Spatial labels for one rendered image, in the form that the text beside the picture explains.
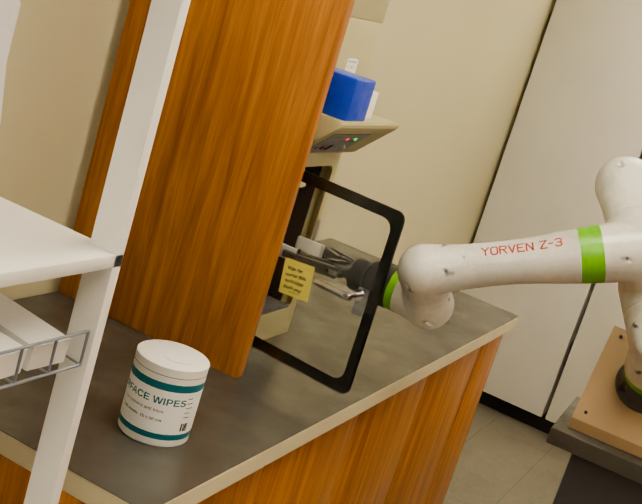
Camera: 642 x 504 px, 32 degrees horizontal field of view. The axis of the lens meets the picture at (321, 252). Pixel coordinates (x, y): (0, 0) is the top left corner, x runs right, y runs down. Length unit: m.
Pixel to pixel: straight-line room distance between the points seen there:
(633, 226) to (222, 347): 0.87
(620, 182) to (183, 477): 1.06
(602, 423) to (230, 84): 1.19
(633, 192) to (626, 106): 2.96
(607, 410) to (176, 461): 1.20
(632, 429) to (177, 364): 1.23
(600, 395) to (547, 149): 2.69
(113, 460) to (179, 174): 0.72
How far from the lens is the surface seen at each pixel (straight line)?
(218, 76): 2.31
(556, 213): 5.33
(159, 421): 1.94
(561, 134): 5.32
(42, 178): 2.44
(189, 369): 1.92
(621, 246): 2.23
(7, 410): 1.98
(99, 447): 1.92
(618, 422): 2.75
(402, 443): 3.03
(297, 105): 2.22
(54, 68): 2.36
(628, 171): 2.34
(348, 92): 2.29
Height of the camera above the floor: 1.79
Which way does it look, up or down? 14 degrees down
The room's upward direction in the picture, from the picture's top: 17 degrees clockwise
